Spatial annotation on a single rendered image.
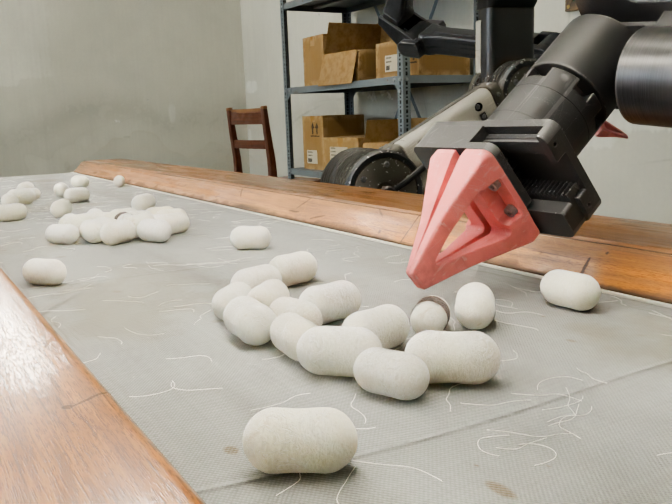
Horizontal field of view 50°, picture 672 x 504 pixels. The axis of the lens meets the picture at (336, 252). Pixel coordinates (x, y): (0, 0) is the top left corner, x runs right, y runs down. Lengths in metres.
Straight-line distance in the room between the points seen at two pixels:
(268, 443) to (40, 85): 5.05
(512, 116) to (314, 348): 0.20
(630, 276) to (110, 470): 0.34
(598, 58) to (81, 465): 0.37
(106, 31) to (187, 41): 0.57
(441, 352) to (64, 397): 0.14
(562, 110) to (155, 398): 0.28
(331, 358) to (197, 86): 5.23
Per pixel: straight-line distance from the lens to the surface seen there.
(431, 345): 0.29
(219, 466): 0.24
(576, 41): 0.48
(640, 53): 0.45
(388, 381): 0.28
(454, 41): 1.74
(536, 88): 0.45
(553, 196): 0.43
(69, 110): 5.26
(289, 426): 0.22
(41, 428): 0.23
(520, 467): 0.24
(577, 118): 0.45
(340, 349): 0.30
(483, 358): 0.29
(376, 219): 0.65
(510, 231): 0.43
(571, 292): 0.40
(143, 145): 5.37
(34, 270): 0.53
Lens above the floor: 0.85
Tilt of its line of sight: 11 degrees down
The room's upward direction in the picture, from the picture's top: 2 degrees counter-clockwise
